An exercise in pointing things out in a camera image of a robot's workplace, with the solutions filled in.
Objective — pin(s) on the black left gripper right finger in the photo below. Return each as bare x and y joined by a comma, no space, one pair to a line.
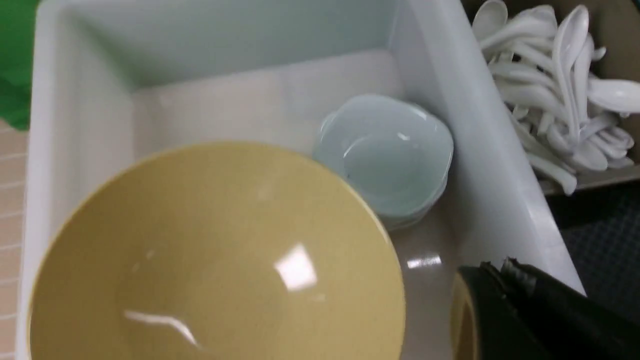
565,322

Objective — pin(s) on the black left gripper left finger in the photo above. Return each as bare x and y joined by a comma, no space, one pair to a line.
502,335

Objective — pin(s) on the yellow noodle bowl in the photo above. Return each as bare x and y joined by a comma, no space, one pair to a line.
229,250

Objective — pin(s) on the stack of yellow bowls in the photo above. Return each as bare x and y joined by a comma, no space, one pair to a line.
464,335

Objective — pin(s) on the black serving tray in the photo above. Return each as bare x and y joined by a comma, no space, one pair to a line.
601,230

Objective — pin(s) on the stack of white sauce dishes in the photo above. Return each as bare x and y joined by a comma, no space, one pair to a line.
395,155

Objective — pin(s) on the pile of white soup spoons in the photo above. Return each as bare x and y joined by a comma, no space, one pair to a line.
567,118

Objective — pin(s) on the olive green spoon bin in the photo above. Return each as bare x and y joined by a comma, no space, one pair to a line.
616,25

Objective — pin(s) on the large white plastic tub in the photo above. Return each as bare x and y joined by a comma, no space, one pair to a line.
115,81

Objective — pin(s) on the pink checkered tablecloth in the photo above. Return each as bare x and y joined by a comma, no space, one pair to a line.
13,149

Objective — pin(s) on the green cloth backdrop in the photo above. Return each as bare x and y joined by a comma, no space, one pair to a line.
17,38

